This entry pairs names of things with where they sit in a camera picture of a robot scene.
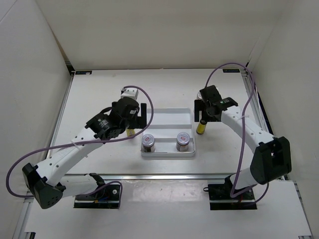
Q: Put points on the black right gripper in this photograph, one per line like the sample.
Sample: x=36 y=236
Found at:
x=200 y=106

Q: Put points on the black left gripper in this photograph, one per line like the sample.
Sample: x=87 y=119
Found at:
x=140 y=120

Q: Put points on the yellow-label sauce bottle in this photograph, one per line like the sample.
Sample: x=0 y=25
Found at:
x=201 y=127
x=130 y=132

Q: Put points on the white-lid spice jar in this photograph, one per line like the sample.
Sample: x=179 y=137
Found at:
x=182 y=141
x=148 y=143

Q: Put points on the blue-label salt shaker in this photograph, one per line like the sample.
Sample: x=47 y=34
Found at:
x=199 y=94

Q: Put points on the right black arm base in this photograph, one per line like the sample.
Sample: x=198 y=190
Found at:
x=221 y=200

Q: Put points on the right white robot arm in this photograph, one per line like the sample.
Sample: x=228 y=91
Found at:
x=271 y=155

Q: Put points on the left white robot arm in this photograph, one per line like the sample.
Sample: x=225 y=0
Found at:
x=97 y=131

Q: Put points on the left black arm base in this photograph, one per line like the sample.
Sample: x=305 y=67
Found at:
x=108 y=195

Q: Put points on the white divided tray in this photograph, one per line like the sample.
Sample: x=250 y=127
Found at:
x=165 y=126

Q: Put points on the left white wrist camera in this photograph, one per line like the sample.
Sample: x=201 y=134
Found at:
x=131 y=93

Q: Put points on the aluminium table edge rail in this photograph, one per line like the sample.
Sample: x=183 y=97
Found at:
x=149 y=176

